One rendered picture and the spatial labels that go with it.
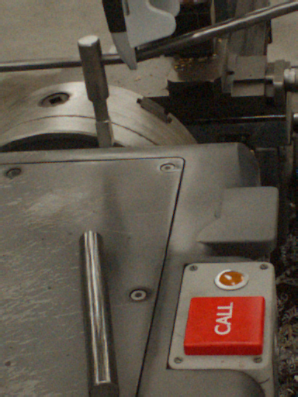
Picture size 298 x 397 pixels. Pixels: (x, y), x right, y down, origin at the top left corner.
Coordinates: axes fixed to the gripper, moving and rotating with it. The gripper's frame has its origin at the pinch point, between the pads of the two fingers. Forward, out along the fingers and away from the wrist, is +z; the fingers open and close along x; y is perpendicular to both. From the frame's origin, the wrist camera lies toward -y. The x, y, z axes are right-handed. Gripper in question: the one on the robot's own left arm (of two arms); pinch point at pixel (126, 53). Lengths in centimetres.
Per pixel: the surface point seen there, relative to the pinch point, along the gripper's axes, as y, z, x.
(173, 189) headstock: 3.6, 12.2, -5.4
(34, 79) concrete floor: -97, 137, 288
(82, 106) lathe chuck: -9.5, 14.0, 17.2
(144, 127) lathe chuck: -2.4, 17.0, 16.6
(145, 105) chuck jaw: -3.1, 17.3, 22.9
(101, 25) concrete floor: -77, 137, 341
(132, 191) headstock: -0.4, 12.2, -5.5
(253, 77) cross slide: 7, 41, 77
